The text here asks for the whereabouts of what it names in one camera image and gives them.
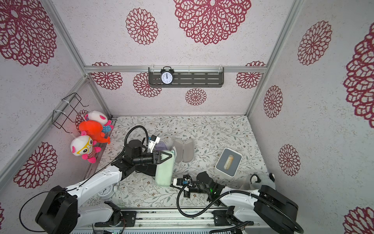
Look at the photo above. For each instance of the beige roll in tray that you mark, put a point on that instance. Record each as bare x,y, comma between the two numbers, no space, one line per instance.
228,162

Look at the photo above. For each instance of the white rimmed grey tray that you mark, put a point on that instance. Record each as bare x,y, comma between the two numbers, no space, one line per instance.
219,167

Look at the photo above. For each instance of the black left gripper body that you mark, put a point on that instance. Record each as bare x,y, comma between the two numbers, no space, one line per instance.
146,158

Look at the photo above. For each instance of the white pink plush doll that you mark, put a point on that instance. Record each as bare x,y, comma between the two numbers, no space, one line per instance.
101,118

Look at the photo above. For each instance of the grey wall shelf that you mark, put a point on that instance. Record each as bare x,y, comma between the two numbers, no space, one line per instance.
188,79

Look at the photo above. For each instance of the black wire wall rack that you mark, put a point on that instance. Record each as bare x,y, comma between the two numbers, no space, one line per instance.
71,104

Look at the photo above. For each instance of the mint umbrella case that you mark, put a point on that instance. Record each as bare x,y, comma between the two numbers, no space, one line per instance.
164,172

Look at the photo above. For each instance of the grey husky plush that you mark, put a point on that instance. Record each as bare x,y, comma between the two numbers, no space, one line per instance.
257,180

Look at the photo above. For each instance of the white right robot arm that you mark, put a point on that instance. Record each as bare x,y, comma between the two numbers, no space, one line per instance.
262,203

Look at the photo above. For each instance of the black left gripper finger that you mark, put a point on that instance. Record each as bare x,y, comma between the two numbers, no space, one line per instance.
164,155
161,161

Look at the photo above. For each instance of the white plush with yellow glasses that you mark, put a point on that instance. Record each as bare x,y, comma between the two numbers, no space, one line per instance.
85,147

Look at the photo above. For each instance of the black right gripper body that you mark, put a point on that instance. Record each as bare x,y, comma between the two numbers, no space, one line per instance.
190,189

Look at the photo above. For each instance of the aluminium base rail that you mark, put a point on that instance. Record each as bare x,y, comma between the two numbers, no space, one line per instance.
162,221

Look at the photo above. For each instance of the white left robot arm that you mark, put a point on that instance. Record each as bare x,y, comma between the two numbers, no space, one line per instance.
62,212

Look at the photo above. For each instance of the orange plush whale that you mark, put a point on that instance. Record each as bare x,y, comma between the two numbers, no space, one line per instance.
94,130

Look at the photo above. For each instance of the black alarm clock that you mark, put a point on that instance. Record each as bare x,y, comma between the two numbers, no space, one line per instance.
167,75

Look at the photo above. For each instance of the white round table clock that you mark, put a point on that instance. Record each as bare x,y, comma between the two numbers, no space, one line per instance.
107,192

